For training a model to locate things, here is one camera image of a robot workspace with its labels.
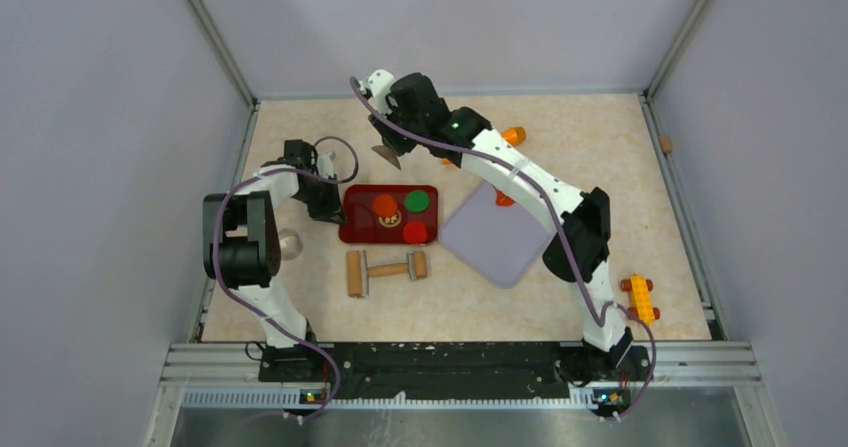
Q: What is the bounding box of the yellow toy car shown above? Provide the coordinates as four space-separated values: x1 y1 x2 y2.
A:
619 273 661 326

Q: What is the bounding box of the dark red lacquer tray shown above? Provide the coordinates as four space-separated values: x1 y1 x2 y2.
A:
338 184 439 245

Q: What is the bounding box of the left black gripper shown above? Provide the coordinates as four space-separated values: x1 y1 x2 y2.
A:
291 173 347 225

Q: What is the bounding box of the wooden double-ended dough roller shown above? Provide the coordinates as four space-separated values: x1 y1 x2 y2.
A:
345 250 429 298

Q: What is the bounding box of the small tan wall knob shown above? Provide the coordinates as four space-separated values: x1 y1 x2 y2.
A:
658 135 673 155

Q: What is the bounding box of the orange round dough wrapper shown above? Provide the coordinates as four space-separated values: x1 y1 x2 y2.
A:
372 193 399 218

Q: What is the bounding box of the lavender plastic cutting board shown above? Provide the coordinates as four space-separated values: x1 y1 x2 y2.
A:
438 181 554 289

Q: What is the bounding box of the red dough disc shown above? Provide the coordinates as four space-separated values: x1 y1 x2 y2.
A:
402 221 429 245

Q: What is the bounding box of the metal scraper wooden handle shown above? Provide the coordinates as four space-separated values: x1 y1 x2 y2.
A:
371 145 402 171

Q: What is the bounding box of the orange-red dough lump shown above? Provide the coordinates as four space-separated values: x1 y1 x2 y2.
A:
495 190 515 207

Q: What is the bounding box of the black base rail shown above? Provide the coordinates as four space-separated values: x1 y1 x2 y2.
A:
258 341 651 402

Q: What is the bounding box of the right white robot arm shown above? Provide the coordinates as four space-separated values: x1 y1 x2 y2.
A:
349 70 633 379

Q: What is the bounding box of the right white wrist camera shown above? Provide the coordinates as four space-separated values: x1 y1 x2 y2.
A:
359 69 395 116

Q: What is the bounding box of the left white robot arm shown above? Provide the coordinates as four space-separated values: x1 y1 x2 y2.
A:
202 139 347 381

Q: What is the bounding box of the orange plastic rolling pin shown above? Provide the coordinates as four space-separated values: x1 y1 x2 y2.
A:
442 126 528 166

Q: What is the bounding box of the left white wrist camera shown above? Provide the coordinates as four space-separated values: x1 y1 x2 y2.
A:
316 152 338 180

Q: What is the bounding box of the green dough disc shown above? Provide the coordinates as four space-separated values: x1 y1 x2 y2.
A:
404 189 431 213

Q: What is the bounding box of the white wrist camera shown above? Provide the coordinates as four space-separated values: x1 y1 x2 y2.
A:
359 69 395 116
316 152 338 180

